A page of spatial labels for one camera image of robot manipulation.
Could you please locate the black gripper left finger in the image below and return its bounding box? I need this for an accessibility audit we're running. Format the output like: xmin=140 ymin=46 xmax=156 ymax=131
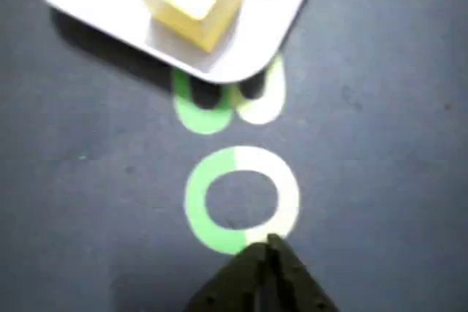
xmin=184 ymin=241 xmax=271 ymax=312

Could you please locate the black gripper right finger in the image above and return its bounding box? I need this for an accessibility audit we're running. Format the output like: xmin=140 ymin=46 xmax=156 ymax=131
xmin=266 ymin=233 xmax=340 ymax=312

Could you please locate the white metal tray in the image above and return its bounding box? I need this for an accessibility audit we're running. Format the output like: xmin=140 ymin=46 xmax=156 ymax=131
xmin=27 ymin=0 xmax=325 ymax=85

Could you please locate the dark mat with WOW print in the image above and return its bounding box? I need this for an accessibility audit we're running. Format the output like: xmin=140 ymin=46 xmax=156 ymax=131
xmin=0 ymin=0 xmax=468 ymax=312

